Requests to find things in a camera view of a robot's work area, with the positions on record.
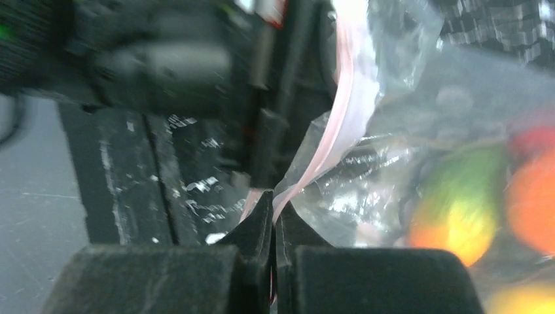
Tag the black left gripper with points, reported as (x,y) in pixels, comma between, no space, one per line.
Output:
(199,59)

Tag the orange fake fruit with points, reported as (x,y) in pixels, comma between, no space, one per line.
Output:
(530,203)

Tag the yellow green fake mango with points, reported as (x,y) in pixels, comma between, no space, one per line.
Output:
(460,204)

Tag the red fake apple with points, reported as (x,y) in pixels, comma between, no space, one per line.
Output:
(532,141)

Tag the clear zip top bag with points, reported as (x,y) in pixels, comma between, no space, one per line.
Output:
(417,81)

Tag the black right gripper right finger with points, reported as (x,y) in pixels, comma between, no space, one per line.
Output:
(312,276)

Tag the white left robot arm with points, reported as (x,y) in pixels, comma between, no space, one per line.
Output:
(32,44)

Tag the yellow fake fruit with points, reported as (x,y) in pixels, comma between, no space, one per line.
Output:
(523,299)

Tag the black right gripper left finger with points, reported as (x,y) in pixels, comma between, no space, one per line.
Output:
(233,275)

